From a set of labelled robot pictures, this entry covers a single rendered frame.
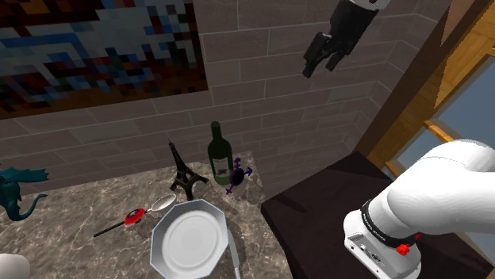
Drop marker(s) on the green wine bottle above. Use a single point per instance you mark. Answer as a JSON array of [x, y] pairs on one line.
[[220, 154]]

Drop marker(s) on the teal dragon figure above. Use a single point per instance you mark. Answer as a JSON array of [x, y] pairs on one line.
[[11, 193]]

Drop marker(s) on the dark robot stand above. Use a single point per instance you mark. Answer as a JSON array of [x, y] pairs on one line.
[[309, 216]]

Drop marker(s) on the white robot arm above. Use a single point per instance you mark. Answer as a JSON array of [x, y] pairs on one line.
[[437, 197]]

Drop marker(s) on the white octagonal plate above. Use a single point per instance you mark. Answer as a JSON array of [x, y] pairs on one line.
[[189, 241]]

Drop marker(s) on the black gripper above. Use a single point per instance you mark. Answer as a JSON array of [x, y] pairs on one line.
[[350, 25]]

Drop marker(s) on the wooden framed window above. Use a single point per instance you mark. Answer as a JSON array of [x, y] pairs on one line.
[[452, 73]]

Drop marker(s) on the white rounded object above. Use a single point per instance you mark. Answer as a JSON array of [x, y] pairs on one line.
[[13, 267]]

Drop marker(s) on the black tower figure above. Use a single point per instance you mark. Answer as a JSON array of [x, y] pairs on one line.
[[185, 176]]

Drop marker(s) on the purple round arrowed toy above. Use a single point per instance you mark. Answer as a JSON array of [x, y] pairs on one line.
[[236, 177]]

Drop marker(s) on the colourful pixelated wall picture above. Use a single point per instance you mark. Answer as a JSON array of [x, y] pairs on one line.
[[96, 46]]

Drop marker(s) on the silver knife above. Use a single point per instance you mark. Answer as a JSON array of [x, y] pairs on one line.
[[234, 259]]

